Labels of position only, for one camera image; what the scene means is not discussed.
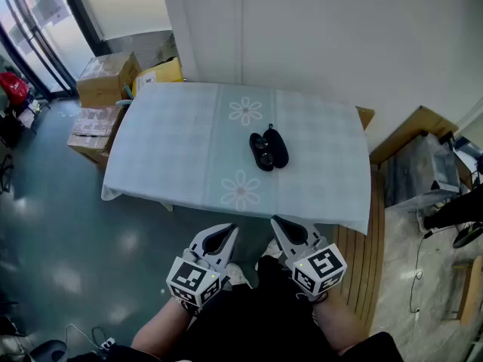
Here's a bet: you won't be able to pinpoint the teal plastic handle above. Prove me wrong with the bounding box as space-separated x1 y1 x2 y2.
115 84 136 107

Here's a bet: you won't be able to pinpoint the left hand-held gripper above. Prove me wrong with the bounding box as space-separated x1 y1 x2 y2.
165 222 241 312

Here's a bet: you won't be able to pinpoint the person's black trousers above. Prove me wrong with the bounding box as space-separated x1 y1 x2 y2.
211 254 321 316

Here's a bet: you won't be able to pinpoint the wooden chair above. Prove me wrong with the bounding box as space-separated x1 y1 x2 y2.
451 255 483 327

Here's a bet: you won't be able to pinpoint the wooden table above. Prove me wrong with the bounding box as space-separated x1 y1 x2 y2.
355 106 376 131

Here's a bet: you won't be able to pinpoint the person's right white shoe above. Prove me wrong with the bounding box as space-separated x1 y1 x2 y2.
263 238 284 259

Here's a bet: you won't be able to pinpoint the black framed glass door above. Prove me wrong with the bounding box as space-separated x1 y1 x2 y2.
0 0 103 98

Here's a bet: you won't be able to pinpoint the person's left white shoe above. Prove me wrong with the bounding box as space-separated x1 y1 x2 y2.
225 262 253 289

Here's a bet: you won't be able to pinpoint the large brown cardboard box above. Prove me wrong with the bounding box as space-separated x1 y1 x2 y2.
76 51 143 108

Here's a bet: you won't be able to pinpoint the wooden board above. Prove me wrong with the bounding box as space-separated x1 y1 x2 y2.
368 105 460 166

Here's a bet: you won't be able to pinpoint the person's right forearm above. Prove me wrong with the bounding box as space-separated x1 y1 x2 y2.
312 294 374 357

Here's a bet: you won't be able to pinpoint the person's left forearm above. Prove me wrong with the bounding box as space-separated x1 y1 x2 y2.
130 298 198 357

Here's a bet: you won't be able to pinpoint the person's white shoe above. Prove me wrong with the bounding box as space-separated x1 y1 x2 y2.
225 262 253 289
263 238 284 259

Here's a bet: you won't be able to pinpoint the person's black shirt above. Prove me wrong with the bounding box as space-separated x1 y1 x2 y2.
75 299 405 362

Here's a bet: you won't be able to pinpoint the wooden slatted pallet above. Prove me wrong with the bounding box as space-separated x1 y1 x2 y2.
331 164 386 335

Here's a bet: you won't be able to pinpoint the red bag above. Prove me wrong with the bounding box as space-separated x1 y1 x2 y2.
0 72 31 106

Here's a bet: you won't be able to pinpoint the grey bin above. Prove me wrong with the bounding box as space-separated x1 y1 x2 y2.
29 339 69 362

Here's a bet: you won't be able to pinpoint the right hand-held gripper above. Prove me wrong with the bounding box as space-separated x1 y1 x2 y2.
270 214 348 304

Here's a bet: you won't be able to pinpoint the black sunglasses case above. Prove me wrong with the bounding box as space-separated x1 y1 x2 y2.
248 124 291 172

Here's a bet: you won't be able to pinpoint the plastic-wrapped furniture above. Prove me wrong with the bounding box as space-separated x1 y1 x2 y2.
383 133 462 207

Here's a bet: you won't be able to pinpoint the taped brown cardboard box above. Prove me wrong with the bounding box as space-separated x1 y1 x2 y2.
66 106 128 170

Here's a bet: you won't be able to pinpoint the yellow box with white label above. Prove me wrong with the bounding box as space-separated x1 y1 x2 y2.
131 57 184 94

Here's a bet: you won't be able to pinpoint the light blue floral tablecloth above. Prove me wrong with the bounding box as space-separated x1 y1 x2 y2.
100 81 373 235

